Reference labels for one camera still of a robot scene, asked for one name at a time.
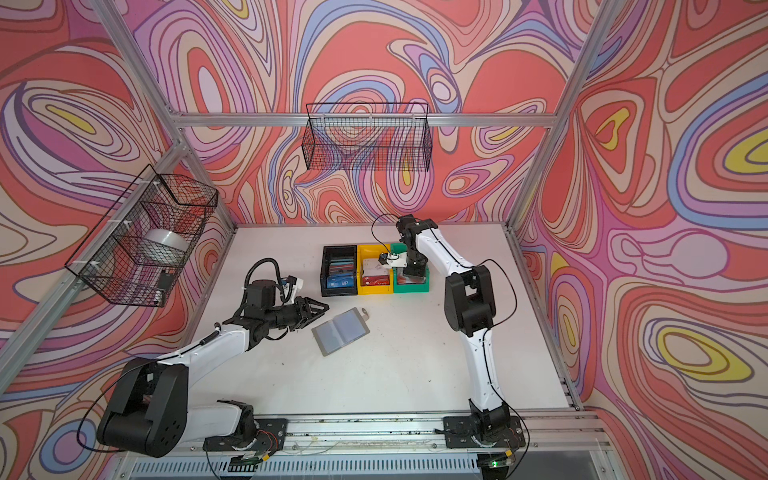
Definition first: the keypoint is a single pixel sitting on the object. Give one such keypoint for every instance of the white tape roll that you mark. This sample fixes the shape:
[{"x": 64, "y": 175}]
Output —
[{"x": 167, "y": 238}]

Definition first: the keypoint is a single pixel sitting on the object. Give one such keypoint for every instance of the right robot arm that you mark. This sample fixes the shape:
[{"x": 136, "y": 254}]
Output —
[{"x": 470, "y": 308}]

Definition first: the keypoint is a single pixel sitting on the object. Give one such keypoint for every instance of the blue card in bin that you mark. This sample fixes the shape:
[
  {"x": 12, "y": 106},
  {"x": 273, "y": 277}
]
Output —
[{"x": 340, "y": 281}]

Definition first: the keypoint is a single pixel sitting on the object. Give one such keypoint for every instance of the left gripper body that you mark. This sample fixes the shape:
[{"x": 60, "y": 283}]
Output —
[{"x": 285, "y": 316}]

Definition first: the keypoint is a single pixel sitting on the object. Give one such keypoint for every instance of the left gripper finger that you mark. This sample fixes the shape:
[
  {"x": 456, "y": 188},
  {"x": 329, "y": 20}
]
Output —
[
  {"x": 300, "y": 322},
  {"x": 309, "y": 307}
]

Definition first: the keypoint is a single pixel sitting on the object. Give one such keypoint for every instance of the wire basket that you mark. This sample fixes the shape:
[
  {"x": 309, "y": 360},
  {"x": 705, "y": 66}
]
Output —
[
  {"x": 124, "y": 268},
  {"x": 368, "y": 136}
]

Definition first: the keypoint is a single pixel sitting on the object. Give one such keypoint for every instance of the black plastic bin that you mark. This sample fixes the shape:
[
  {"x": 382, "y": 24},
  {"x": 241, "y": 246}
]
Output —
[{"x": 338, "y": 259}]

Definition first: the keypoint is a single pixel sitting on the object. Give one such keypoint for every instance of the yellow plastic bin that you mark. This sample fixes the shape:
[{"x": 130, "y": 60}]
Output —
[{"x": 371, "y": 251}]

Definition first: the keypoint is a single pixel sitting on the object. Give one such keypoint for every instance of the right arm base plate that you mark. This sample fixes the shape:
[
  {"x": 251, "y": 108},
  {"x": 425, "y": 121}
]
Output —
[{"x": 467, "y": 431}]

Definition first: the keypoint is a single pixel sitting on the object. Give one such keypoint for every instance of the grey card holder wallet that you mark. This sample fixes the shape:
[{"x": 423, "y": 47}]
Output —
[{"x": 341, "y": 331}]

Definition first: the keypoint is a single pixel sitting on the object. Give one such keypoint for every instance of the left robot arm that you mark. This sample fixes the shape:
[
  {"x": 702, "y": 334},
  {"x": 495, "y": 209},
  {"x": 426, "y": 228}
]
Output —
[{"x": 149, "y": 411}]

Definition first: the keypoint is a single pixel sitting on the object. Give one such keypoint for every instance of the left wire basket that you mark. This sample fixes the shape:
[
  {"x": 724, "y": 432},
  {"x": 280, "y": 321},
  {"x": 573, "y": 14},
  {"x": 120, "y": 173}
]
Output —
[{"x": 124, "y": 268}]

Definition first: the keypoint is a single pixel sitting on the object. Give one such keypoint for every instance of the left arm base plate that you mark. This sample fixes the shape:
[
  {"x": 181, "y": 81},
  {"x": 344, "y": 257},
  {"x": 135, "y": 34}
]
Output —
[{"x": 260, "y": 435}]

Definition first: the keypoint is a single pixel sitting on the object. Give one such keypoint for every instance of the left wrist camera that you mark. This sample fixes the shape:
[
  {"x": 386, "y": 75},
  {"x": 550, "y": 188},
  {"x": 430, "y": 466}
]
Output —
[{"x": 291, "y": 287}]

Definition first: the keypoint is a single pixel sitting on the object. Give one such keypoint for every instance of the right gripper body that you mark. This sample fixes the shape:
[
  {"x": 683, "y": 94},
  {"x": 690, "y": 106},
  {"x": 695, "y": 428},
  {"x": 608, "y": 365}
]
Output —
[{"x": 416, "y": 263}]

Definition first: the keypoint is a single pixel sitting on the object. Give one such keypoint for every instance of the green plastic bin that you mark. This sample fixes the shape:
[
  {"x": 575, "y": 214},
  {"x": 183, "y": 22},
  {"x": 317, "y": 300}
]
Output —
[{"x": 406, "y": 289}]

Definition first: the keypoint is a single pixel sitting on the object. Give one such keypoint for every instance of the back wire basket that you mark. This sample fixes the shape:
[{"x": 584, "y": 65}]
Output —
[{"x": 368, "y": 136}]

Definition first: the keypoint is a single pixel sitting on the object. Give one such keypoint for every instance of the white card red dot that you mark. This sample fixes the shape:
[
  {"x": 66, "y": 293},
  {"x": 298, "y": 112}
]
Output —
[{"x": 404, "y": 279}]

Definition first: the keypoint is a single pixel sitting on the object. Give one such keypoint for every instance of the aluminium front rail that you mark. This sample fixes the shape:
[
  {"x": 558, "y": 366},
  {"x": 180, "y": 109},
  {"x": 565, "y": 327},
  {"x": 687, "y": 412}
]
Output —
[{"x": 411, "y": 432}]

